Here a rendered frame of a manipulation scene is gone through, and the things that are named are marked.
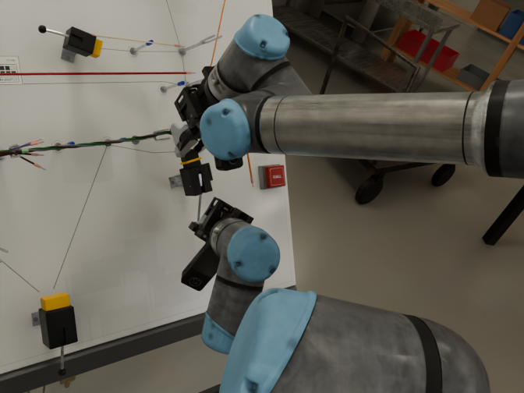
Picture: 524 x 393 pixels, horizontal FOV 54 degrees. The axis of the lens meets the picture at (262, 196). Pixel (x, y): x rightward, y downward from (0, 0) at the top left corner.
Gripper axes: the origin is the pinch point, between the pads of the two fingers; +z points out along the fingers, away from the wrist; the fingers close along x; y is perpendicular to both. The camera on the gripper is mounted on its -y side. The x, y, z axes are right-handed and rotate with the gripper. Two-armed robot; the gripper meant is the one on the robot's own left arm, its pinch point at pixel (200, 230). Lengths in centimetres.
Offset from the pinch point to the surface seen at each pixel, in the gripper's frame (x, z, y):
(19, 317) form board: 22.1, -8.0, -28.7
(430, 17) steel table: -146, 270, 236
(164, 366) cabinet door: -15.0, 19.0, -34.3
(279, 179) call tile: -12.6, 9.7, 19.2
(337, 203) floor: -119, 191, 51
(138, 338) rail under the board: 0.0, -1.7, -25.0
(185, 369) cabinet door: -22.2, 24.5, -34.2
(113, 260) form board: 12.4, -1.6, -13.6
